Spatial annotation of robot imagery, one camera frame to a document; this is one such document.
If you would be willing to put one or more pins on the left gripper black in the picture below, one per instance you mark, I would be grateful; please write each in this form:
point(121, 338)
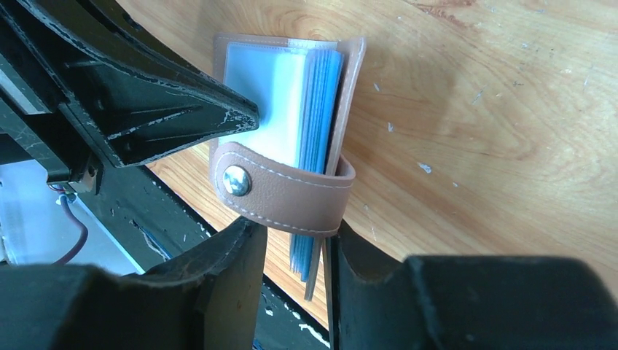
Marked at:
point(82, 81)

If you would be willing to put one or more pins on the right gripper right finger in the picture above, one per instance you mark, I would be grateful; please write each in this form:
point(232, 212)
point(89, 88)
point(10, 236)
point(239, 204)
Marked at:
point(463, 302)

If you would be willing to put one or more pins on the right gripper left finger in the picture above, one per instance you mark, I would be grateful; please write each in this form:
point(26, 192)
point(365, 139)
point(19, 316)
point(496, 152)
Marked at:
point(206, 298)

